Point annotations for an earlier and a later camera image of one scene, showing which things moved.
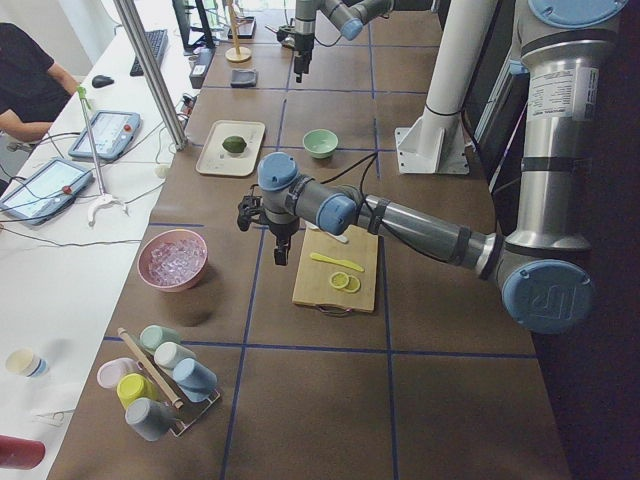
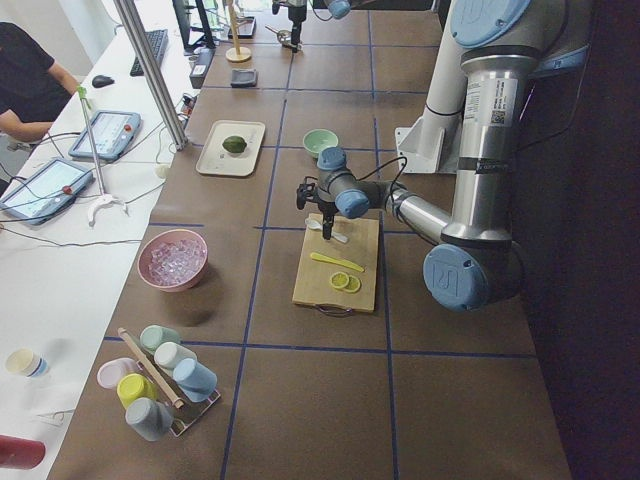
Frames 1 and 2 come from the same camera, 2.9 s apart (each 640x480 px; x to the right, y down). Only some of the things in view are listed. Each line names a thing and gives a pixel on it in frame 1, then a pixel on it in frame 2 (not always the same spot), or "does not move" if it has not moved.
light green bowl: (320, 143) does not move
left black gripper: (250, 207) to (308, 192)
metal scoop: (288, 41) does not move
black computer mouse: (99, 81) does not move
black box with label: (201, 67) does not move
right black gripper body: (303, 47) to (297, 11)
